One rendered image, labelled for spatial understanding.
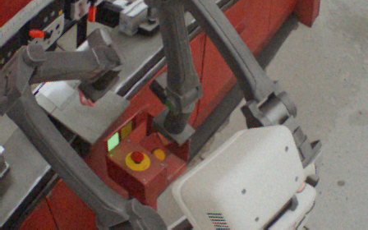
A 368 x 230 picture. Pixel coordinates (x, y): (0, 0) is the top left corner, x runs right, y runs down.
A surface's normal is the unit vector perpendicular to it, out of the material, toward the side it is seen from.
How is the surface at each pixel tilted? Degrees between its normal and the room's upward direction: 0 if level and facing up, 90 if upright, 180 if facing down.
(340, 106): 0
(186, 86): 84
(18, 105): 75
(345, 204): 0
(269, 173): 47
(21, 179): 0
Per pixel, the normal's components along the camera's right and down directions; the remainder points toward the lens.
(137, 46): 0.06, -0.69
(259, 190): 0.59, -0.08
